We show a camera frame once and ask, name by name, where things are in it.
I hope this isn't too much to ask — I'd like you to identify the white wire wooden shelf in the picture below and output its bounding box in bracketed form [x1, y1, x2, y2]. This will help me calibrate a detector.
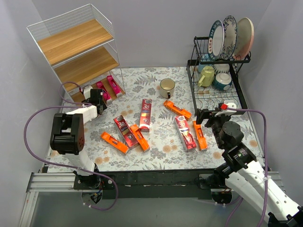
[27, 4, 125, 102]

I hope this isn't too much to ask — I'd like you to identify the blue floral plate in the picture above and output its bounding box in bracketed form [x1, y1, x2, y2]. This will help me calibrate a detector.
[222, 15, 237, 60]

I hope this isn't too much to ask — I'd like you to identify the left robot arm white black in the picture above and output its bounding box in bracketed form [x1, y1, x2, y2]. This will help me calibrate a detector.
[50, 88, 107, 189]

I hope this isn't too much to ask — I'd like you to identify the cream mug black handle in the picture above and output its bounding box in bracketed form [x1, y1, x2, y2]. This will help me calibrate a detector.
[160, 78, 176, 99]

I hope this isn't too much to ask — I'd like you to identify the red 3d toothpaste box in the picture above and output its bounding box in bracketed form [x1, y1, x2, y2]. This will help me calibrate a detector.
[113, 115, 139, 149]
[174, 115, 196, 152]
[139, 99, 152, 132]

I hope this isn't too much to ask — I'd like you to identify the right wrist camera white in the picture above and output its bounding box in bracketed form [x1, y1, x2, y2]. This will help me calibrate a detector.
[214, 100, 237, 117]

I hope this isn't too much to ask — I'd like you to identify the floral table mat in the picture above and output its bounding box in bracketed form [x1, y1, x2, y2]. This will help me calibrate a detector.
[47, 66, 266, 173]

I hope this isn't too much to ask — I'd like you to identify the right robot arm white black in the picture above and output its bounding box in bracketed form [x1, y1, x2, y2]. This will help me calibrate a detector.
[195, 104, 303, 227]

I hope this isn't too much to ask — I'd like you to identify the black wire dish rack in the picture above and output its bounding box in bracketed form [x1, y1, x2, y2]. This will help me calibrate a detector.
[187, 36, 251, 110]

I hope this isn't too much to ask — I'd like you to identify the orange toothpaste box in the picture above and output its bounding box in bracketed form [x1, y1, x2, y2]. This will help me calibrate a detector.
[163, 100, 192, 120]
[100, 132, 129, 155]
[130, 124, 150, 152]
[193, 121, 208, 150]

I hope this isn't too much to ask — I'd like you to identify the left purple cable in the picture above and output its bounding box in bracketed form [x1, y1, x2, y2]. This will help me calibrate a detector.
[23, 81, 119, 211]

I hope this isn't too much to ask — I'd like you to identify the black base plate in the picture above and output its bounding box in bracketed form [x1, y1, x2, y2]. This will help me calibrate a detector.
[103, 168, 214, 200]

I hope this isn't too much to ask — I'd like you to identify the white plate blue rim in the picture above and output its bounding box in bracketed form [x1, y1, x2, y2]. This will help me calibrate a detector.
[208, 20, 224, 61]

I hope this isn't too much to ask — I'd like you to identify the white blue patterned bowl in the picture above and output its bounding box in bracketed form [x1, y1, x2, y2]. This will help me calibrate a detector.
[212, 63, 230, 74]

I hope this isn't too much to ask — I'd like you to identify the yellow green mug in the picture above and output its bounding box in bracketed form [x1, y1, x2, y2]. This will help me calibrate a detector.
[197, 66, 214, 87]

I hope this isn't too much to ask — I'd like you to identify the pink toothpaste box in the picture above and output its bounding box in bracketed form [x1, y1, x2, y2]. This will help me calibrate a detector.
[107, 75, 123, 97]
[96, 81, 112, 104]

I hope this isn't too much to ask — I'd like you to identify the teal white bowl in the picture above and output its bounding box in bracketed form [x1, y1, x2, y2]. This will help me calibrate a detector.
[212, 73, 232, 91]

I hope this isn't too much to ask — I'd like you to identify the orange toothpaste box top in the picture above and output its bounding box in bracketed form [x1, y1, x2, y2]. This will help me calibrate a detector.
[163, 100, 192, 120]

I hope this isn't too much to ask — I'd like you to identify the light blue cup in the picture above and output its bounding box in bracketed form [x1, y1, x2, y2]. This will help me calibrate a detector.
[197, 53, 211, 73]

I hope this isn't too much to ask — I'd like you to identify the aluminium frame rail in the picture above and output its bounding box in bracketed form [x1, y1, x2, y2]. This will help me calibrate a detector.
[18, 172, 296, 227]

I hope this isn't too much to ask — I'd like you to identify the cream pink plate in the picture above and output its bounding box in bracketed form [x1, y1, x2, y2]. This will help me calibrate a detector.
[233, 17, 254, 60]

